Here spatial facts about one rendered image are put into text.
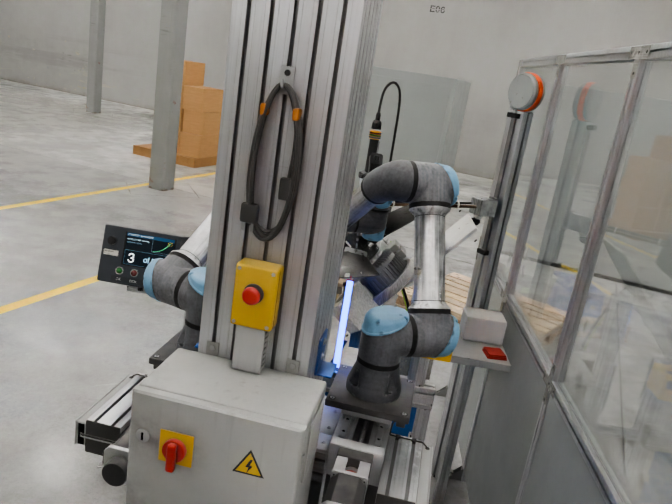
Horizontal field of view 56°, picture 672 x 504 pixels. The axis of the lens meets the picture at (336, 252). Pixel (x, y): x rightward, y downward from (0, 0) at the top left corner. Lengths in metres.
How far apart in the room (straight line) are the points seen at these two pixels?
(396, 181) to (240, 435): 0.82
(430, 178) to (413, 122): 7.85
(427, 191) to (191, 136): 8.88
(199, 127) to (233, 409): 9.34
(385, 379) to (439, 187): 0.54
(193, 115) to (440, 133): 3.88
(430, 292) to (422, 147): 7.89
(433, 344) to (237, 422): 0.68
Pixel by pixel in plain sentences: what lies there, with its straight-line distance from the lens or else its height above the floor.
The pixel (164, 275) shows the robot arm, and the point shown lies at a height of 1.24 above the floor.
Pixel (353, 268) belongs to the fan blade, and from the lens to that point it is 2.29.
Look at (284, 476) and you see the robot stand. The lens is 1.25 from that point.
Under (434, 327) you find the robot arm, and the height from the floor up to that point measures 1.24.
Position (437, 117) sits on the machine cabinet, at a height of 1.38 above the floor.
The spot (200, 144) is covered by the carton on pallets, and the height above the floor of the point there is 0.37.
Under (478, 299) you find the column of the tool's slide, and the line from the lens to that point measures 2.95.
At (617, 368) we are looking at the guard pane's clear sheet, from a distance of 1.81.
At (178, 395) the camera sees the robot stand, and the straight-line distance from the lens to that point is 1.26.
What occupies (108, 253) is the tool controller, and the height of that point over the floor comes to 1.16.
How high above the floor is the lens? 1.86
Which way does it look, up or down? 16 degrees down
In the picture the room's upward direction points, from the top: 9 degrees clockwise
